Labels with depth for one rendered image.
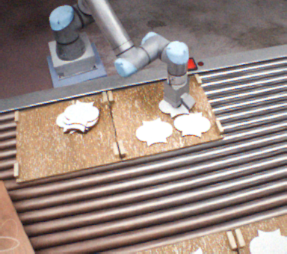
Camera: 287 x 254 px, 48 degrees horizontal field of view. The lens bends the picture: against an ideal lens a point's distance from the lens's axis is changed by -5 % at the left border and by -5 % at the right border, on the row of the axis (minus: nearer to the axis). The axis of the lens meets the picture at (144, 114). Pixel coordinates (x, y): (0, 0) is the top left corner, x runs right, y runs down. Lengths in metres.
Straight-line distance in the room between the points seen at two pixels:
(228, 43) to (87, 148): 2.17
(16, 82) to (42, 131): 1.72
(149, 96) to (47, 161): 0.51
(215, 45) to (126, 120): 1.94
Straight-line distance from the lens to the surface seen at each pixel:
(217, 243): 1.14
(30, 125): 1.46
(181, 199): 1.20
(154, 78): 1.54
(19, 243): 1.11
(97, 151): 1.30
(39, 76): 3.07
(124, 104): 1.42
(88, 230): 1.19
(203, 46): 3.14
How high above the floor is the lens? 2.02
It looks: 52 degrees down
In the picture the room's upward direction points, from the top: 5 degrees counter-clockwise
